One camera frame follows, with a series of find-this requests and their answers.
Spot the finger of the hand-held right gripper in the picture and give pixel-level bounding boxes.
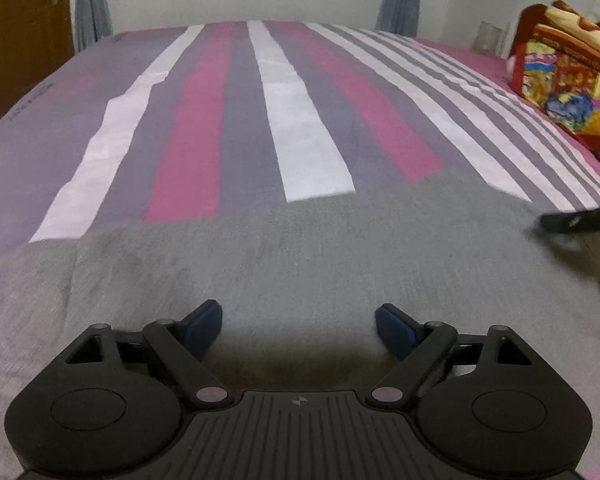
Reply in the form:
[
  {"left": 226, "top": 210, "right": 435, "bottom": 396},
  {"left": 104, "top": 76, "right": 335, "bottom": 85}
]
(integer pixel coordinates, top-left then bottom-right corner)
[{"left": 539, "top": 206, "right": 600, "bottom": 235}]

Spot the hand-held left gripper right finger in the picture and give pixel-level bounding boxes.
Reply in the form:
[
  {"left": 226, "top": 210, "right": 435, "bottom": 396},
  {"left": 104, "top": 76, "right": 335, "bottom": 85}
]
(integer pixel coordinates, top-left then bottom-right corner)
[{"left": 365, "top": 303, "right": 534, "bottom": 407}]

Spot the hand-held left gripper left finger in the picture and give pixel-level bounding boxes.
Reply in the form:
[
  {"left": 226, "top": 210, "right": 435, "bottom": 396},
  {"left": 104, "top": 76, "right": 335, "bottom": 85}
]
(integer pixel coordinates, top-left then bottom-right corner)
[{"left": 65, "top": 299, "right": 234, "bottom": 414}]

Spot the grey towel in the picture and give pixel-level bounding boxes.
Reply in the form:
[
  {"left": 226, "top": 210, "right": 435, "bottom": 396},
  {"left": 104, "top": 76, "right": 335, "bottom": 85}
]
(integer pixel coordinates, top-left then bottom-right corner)
[{"left": 0, "top": 167, "right": 600, "bottom": 480}]

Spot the colourful printed blanket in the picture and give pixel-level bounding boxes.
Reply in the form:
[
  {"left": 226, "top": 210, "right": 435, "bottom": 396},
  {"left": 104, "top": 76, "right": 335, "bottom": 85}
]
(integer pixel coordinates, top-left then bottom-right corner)
[{"left": 506, "top": 0, "right": 600, "bottom": 153}]

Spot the striped bed sheet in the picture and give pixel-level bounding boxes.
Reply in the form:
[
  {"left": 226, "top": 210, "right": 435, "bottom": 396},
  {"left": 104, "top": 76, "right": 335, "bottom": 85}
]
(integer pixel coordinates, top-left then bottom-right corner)
[{"left": 0, "top": 21, "right": 600, "bottom": 271}]

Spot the wooden door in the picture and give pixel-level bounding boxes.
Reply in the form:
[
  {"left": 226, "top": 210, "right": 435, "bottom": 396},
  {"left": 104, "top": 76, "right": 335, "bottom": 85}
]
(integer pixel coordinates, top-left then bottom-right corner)
[{"left": 0, "top": 0, "right": 76, "bottom": 122}]

